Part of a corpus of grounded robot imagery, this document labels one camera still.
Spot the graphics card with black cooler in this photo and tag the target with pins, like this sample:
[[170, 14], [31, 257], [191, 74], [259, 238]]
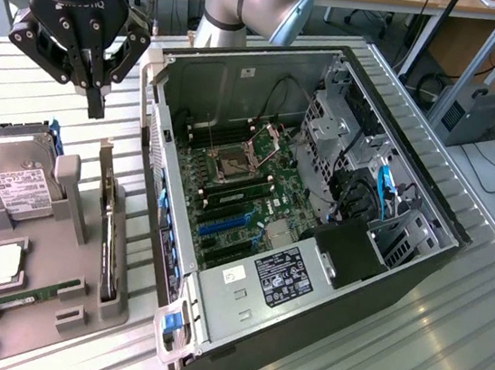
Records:
[[107, 258]]

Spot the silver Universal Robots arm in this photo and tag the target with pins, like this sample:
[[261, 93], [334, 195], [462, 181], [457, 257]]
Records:
[[225, 8]]

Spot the black RAM slot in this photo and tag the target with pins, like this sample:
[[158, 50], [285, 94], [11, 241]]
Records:
[[223, 141], [225, 124], [225, 130], [224, 135]]

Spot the silver hard disk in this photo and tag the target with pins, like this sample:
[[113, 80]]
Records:
[[19, 182]]

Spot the CPU socket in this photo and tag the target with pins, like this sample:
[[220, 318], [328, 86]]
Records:
[[231, 167]]

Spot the metal socket cover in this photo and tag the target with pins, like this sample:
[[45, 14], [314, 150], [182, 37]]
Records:
[[265, 146]]

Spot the green RAM stick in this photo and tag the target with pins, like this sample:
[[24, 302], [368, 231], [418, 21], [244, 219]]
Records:
[[229, 198], [48, 290]]

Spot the black expansion slot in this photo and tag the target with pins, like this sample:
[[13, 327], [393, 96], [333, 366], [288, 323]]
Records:
[[226, 246], [226, 259], [221, 212]]

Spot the blue expansion slot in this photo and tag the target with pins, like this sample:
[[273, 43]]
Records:
[[222, 226]]

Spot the green motherboard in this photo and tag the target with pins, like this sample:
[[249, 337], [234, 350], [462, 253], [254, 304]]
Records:
[[289, 193]]

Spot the grey plastic parts rack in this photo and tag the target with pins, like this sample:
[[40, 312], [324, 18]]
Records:
[[50, 259]]

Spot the office chair base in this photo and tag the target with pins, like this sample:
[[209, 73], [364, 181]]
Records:
[[366, 14]]

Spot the silver CPU chip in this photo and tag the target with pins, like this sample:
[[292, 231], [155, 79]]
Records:
[[1, 266]]

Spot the silver chipset heatsink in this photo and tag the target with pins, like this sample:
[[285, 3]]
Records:
[[278, 235]]

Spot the grey power supply unit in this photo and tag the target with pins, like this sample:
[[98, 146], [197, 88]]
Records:
[[236, 302]]

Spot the blue case latch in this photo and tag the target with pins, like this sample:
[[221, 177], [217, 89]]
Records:
[[171, 323]]

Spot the black slanted pole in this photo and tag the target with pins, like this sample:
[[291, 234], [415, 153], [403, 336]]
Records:
[[432, 32]]

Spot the black plastic shroud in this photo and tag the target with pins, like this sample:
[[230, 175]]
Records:
[[348, 255]]

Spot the silver disk bay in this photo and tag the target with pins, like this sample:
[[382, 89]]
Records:
[[404, 242]]

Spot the open black PC case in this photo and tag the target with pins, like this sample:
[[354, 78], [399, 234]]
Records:
[[350, 308]]

